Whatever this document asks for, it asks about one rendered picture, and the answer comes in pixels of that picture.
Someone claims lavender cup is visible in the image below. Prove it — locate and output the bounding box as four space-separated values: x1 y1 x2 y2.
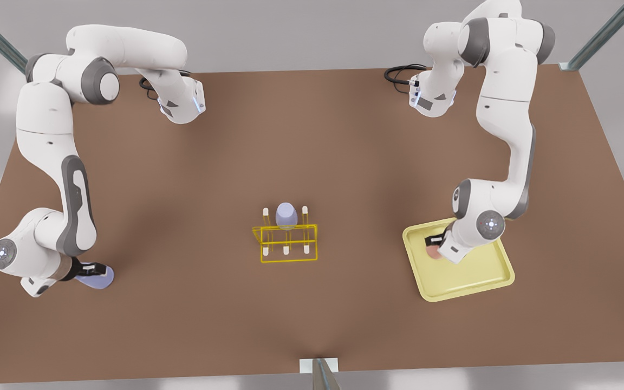
275 202 298 230
76 268 115 290

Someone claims pale yellow tray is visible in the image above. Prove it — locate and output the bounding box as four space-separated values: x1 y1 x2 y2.
402 218 516 303

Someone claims yellow wire cup rack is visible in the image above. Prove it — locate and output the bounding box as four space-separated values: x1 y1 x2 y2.
252 205 319 264

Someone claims black cable loop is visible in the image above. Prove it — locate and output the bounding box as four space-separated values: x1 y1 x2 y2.
139 70 192 101
384 64 430 88

